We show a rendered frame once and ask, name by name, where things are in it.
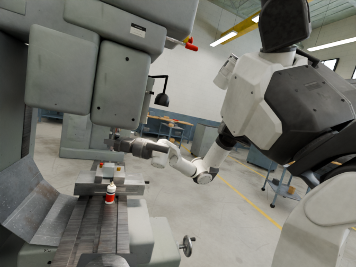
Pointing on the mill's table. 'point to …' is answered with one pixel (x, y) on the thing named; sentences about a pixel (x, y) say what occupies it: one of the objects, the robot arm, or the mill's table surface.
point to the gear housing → (116, 25)
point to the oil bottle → (110, 194)
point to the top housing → (163, 15)
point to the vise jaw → (119, 178)
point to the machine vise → (88, 177)
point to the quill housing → (119, 86)
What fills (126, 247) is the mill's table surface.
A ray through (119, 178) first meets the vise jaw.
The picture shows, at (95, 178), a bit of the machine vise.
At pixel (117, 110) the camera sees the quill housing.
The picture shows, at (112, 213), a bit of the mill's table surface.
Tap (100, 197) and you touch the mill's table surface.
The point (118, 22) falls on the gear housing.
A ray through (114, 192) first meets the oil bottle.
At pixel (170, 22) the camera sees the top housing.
